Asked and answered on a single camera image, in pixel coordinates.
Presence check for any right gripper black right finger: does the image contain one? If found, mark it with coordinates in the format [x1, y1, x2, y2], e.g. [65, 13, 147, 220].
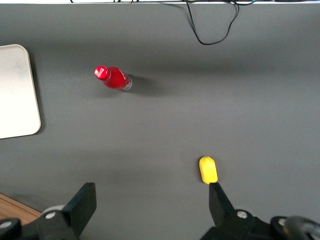
[199, 182, 273, 240]

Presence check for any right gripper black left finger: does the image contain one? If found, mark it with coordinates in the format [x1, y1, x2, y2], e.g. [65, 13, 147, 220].
[36, 182, 98, 240]

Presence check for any cream plastic tray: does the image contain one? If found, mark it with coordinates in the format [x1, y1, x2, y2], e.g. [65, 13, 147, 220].
[0, 44, 42, 140]

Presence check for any yellow lemon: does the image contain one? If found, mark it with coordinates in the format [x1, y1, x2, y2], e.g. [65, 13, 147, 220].
[198, 155, 219, 186]

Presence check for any wooden drawer cabinet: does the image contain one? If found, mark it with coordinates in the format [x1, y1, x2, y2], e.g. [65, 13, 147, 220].
[0, 192, 42, 226]

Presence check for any red cola bottle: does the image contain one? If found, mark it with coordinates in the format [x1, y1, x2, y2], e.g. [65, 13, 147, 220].
[93, 65, 133, 93]

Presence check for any black looped table cable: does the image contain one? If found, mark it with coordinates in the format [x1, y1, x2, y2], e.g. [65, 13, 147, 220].
[185, 0, 240, 46]

